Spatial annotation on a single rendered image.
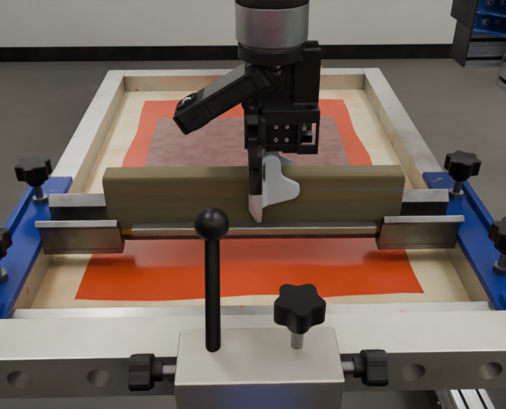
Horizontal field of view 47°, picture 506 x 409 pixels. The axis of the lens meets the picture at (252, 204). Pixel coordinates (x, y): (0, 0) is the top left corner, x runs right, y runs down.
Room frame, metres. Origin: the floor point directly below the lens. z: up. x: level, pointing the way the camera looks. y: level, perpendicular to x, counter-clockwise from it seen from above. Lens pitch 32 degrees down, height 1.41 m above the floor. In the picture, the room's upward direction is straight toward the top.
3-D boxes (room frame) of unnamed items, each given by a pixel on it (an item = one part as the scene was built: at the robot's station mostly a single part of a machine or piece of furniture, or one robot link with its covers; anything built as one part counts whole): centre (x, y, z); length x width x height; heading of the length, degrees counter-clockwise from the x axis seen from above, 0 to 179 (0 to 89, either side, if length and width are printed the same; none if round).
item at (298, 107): (0.60, -0.03, 1.17); 0.09 x 0.08 x 0.12; 91
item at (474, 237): (0.59, -0.28, 0.98); 0.30 x 0.05 x 0.07; 1
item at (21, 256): (0.57, 0.28, 0.98); 0.30 x 0.05 x 0.07; 1
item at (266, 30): (0.60, -0.02, 1.25); 0.08 x 0.08 x 0.05
